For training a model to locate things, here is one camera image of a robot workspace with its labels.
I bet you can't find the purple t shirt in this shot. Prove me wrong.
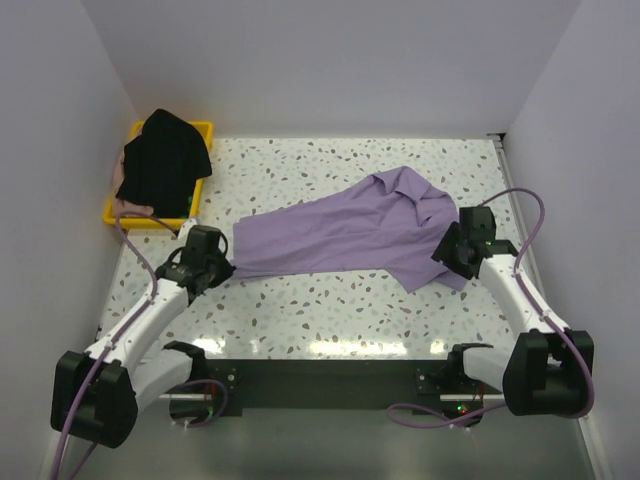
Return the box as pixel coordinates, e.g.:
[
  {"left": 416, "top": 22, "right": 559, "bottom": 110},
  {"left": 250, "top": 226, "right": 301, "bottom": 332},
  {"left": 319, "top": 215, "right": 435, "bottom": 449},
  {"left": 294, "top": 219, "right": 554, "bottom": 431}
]
[{"left": 233, "top": 166, "right": 467, "bottom": 292}]

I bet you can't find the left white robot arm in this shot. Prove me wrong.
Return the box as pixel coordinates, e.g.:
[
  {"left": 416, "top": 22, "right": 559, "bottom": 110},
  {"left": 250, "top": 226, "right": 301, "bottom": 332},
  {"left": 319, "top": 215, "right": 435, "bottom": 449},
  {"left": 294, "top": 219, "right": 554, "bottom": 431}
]
[{"left": 50, "top": 225, "right": 234, "bottom": 448}]

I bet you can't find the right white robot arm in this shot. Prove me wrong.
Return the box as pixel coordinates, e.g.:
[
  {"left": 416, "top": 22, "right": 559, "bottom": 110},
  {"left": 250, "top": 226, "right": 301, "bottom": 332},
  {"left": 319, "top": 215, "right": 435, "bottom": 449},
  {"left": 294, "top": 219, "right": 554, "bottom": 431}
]
[{"left": 432, "top": 206, "right": 595, "bottom": 418}]

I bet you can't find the pink t shirt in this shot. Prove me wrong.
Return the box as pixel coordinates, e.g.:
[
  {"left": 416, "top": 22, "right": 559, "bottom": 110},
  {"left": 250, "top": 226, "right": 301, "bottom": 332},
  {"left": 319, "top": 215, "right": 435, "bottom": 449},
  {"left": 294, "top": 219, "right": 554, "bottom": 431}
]
[{"left": 111, "top": 154, "right": 154, "bottom": 217}]

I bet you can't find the black t shirt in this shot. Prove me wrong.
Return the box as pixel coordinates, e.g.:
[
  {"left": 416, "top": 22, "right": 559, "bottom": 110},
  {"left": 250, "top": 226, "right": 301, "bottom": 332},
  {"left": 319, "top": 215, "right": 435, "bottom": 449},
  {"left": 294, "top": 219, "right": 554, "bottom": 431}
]
[{"left": 116, "top": 109, "right": 212, "bottom": 218}]

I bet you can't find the yellow plastic bin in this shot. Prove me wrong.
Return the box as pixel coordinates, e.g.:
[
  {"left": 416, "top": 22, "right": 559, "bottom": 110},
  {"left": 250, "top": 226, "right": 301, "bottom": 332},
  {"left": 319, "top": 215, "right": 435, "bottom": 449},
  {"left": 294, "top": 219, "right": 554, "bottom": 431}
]
[{"left": 102, "top": 121, "right": 215, "bottom": 230}]

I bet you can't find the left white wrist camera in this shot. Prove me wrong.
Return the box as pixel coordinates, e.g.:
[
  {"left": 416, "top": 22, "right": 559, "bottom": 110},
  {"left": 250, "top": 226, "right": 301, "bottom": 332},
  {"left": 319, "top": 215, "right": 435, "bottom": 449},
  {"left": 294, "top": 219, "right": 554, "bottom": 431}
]
[{"left": 175, "top": 217, "right": 199, "bottom": 242}]

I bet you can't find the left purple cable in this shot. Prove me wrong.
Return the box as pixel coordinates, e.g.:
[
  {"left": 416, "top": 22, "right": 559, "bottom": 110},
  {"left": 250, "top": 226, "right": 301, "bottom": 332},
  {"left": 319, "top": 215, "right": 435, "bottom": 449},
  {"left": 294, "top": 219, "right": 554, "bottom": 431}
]
[{"left": 47, "top": 212, "right": 181, "bottom": 480}]

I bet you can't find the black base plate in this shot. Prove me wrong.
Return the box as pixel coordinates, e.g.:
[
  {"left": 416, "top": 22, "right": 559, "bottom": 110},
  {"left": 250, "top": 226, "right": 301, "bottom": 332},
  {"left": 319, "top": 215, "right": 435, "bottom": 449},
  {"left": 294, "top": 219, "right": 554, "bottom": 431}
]
[{"left": 148, "top": 357, "right": 504, "bottom": 419}]

